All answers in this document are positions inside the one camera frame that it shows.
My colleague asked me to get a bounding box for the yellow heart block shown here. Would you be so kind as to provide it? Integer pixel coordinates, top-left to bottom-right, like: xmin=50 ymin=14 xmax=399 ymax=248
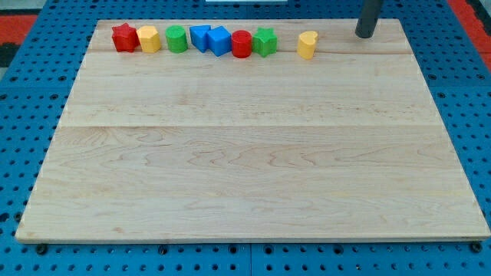
xmin=297 ymin=31 xmax=318 ymax=60

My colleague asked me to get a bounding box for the light wooden board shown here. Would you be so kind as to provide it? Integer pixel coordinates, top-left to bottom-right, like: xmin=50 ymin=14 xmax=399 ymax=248
xmin=15 ymin=19 xmax=490 ymax=244

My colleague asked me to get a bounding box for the green star block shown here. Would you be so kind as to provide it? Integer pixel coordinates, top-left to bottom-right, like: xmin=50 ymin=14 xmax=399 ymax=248
xmin=252 ymin=28 xmax=278 ymax=58

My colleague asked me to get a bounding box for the red cylinder block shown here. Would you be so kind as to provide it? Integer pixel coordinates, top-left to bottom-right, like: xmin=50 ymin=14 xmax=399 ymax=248
xmin=231 ymin=30 xmax=252 ymax=58

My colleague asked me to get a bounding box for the blue cube block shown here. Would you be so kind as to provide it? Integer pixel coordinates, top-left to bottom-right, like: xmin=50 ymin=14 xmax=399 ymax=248
xmin=206 ymin=26 xmax=232 ymax=57

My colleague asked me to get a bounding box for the blue triangle block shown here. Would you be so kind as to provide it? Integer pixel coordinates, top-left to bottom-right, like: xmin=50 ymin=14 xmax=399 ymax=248
xmin=189 ymin=25 xmax=211 ymax=53

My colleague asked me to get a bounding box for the green cylinder block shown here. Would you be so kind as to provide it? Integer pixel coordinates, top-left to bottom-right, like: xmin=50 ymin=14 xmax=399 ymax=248
xmin=165 ymin=25 xmax=188 ymax=54

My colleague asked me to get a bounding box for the yellow pentagon block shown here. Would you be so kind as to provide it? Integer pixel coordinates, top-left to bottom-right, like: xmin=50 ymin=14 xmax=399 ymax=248
xmin=137 ymin=25 xmax=161 ymax=53

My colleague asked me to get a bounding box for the red star block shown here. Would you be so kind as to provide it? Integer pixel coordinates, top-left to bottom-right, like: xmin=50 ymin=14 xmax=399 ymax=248
xmin=111 ymin=22 xmax=140 ymax=53

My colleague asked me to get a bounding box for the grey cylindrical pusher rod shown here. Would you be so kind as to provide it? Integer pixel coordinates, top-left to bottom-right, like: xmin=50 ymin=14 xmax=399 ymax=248
xmin=355 ymin=0 xmax=384 ymax=38

